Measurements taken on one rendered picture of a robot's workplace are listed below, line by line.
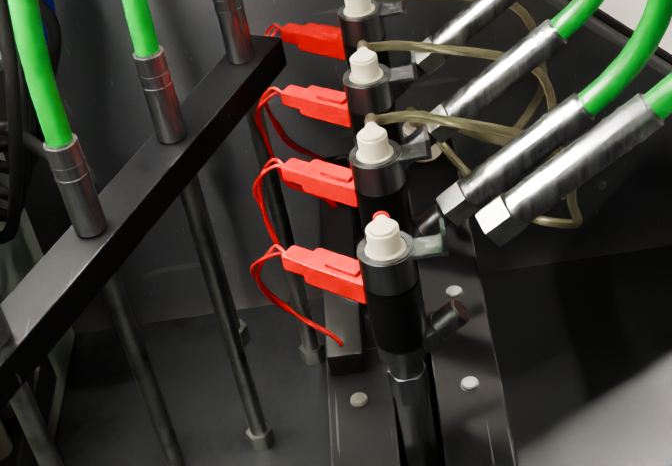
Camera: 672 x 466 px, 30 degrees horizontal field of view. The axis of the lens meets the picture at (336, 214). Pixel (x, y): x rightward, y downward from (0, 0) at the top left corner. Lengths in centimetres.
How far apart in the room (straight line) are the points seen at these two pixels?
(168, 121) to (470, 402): 24
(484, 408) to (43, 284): 25
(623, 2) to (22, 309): 59
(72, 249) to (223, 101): 15
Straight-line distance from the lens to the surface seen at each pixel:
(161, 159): 74
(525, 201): 58
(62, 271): 68
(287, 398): 95
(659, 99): 57
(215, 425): 95
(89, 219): 69
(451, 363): 74
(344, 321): 75
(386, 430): 71
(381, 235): 59
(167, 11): 88
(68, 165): 67
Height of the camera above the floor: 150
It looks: 37 degrees down
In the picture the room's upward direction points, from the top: 12 degrees counter-clockwise
